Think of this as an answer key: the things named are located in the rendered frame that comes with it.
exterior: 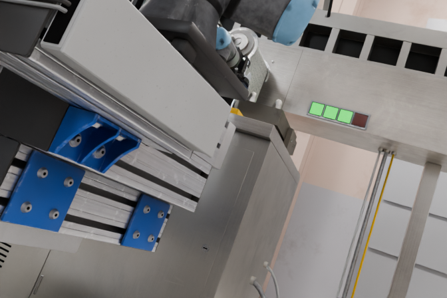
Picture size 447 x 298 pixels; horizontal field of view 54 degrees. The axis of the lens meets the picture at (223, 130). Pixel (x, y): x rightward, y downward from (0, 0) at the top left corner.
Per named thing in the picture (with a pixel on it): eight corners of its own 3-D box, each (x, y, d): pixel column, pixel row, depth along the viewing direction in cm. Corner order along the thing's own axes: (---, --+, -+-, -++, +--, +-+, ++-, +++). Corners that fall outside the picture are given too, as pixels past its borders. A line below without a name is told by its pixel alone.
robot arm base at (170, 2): (183, 32, 62) (209, -27, 64) (106, 20, 69) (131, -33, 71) (225, 79, 75) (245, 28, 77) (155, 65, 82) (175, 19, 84)
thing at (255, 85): (231, 104, 161) (249, 59, 165) (246, 124, 182) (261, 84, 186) (233, 104, 161) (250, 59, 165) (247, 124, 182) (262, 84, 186)
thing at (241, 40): (241, 53, 164) (225, 46, 167) (242, 56, 166) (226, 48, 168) (251, 36, 165) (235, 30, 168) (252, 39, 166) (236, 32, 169)
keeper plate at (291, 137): (279, 154, 163) (289, 127, 165) (283, 161, 172) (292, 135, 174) (285, 156, 162) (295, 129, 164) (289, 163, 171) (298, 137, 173)
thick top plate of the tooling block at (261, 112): (234, 113, 155) (240, 98, 156) (257, 145, 191) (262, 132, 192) (277, 125, 149) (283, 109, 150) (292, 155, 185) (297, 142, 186)
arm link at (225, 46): (198, 46, 133) (208, 21, 135) (209, 62, 143) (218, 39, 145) (221, 51, 130) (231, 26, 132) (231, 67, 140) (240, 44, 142)
